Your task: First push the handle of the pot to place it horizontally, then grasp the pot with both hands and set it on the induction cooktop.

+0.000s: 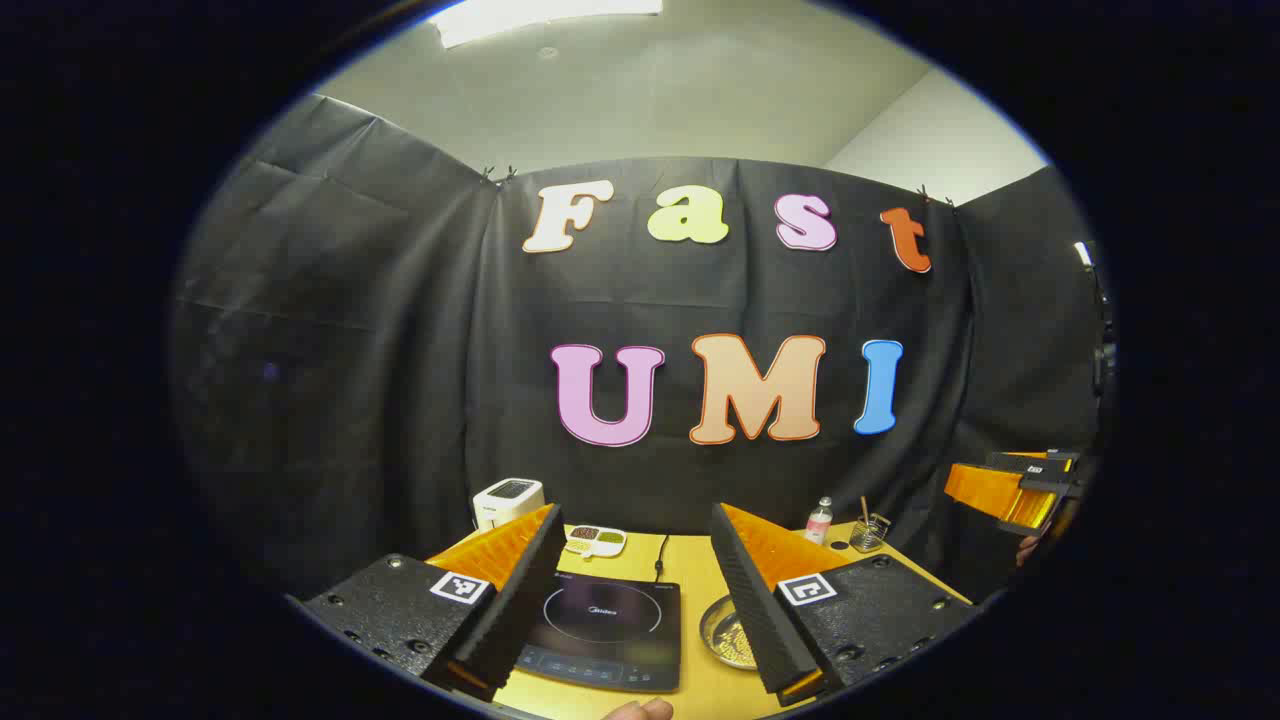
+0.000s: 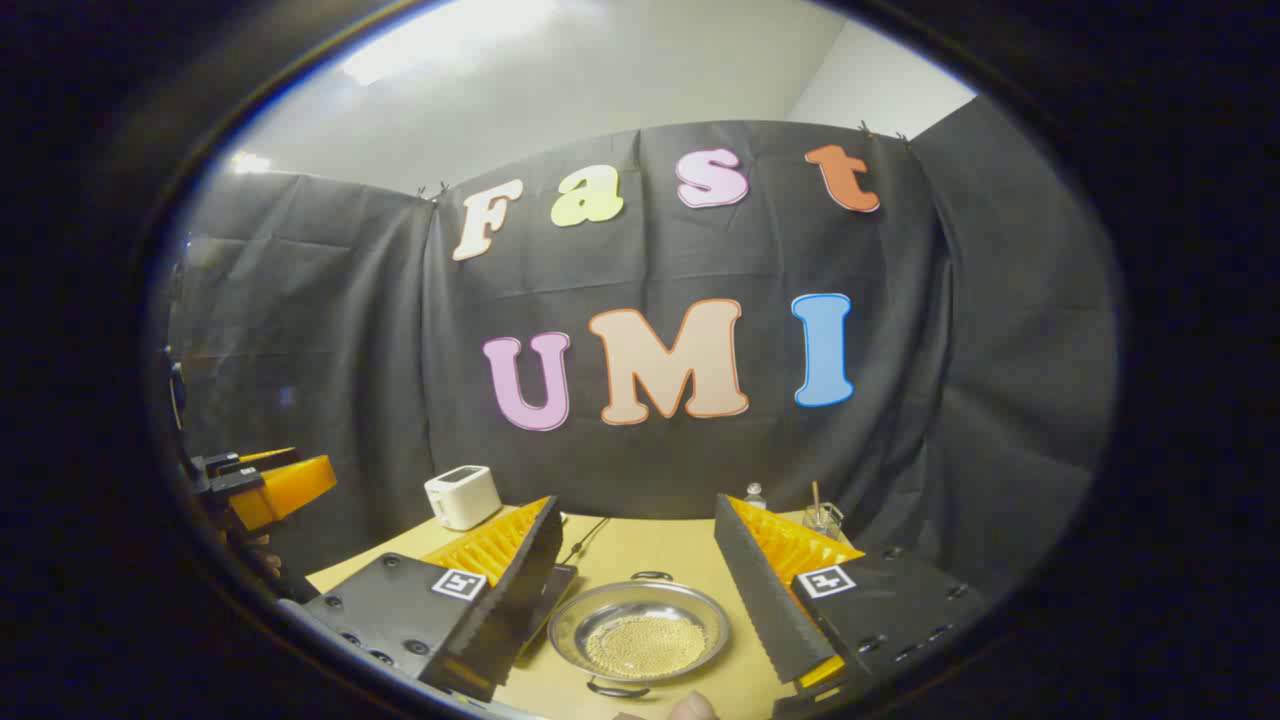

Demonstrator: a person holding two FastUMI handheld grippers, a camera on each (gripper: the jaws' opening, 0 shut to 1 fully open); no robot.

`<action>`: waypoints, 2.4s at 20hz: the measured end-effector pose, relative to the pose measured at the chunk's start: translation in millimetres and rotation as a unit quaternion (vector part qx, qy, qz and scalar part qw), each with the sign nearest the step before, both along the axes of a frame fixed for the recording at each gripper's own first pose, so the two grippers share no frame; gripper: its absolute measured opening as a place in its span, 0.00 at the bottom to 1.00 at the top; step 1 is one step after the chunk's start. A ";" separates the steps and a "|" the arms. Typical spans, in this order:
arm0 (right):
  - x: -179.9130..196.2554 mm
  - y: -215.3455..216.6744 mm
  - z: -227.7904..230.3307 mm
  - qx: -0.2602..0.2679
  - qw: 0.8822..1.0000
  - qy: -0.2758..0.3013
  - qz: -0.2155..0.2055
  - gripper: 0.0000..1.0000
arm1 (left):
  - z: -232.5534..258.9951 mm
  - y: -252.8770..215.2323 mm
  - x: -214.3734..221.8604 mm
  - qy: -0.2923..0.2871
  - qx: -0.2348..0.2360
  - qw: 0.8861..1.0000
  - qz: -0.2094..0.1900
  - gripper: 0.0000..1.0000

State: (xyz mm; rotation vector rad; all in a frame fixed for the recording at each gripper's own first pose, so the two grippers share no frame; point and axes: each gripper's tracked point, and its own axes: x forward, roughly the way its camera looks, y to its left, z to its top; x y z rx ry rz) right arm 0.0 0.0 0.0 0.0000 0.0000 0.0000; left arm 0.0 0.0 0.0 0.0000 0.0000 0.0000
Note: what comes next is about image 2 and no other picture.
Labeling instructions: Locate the white plastic appliance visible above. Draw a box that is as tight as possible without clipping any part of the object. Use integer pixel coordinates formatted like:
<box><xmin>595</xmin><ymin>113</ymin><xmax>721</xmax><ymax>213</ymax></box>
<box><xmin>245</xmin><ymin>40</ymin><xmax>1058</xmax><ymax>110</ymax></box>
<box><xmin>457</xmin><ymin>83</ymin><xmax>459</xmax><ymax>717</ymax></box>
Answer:
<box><xmin>424</xmin><ymin>465</ymin><xmax>503</xmax><ymax>531</ymax></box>

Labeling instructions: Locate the steel pot with black handles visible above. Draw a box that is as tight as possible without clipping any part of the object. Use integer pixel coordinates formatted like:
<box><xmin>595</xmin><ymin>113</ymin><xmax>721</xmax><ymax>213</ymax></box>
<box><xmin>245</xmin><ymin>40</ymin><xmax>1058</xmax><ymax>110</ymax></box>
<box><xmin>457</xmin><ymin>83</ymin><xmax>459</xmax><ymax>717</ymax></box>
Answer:
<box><xmin>547</xmin><ymin>570</ymin><xmax>731</xmax><ymax>698</ymax></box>

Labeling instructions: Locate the black induction cooktop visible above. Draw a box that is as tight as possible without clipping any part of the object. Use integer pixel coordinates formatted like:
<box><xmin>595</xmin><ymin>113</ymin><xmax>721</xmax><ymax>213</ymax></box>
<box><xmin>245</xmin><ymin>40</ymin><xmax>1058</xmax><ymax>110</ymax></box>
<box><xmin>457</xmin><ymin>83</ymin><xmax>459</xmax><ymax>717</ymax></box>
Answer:
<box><xmin>515</xmin><ymin>565</ymin><xmax>579</xmax><ymax>656</ymax></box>

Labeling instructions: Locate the black power cable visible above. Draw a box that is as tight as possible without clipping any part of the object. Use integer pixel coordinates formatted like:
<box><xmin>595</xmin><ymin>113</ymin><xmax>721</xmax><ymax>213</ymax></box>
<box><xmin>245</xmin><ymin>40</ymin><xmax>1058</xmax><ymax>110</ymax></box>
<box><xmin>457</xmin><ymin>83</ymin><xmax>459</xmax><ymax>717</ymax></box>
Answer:
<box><xmin>560</xmin><ymin>515</ymin><xmax>613</xmax><ymax>566</ymax></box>

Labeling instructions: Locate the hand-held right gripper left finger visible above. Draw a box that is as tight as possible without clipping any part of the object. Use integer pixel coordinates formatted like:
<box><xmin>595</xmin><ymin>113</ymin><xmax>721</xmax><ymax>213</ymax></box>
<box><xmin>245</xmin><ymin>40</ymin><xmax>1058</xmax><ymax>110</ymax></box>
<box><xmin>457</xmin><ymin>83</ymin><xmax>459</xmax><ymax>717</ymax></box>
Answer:
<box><xmin>300</xmin><ymin>495</ymin><xmax>564</xmax><ymax>703</ymax></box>

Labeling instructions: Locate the pile of soybeans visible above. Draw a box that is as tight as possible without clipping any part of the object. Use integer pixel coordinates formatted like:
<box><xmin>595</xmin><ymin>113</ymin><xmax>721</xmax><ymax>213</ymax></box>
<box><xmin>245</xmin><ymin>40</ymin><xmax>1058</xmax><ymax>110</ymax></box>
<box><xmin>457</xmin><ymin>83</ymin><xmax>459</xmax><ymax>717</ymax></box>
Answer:
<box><xmin>585</xmin><ymin>613</ymin><xmax>709</xmax><ymax>676</ymax></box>

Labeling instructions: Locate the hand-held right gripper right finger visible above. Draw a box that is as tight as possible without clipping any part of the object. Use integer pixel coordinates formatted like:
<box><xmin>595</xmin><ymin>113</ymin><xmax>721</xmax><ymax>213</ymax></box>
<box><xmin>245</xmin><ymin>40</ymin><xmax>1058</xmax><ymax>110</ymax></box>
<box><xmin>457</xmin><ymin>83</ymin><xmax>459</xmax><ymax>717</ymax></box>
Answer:
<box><xmin>714</xmin><ymin>493</ymin><xmax>986</xmax><ymax>716</ymax></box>

